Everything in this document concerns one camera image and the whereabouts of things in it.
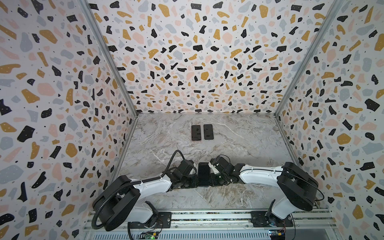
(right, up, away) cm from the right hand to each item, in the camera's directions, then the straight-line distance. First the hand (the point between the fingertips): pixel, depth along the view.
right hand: (204, 182), depth 83 cm
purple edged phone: (+3, +26, +26) cm, 37 cm away
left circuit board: (-27, -20, -13) cm, 36 cm away
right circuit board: (+35, -21, -12) cm, 42 cm away
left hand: (-2, 0, 0) cm, 2 cm away
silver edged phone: (-6, +26, +29) cm, 40 cm away
